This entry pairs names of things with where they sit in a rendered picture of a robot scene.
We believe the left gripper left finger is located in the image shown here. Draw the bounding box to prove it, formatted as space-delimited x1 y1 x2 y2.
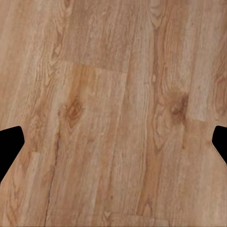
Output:
0 126 25 182

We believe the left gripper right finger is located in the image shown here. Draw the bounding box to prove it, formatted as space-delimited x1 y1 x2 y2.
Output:
212 126 227 164

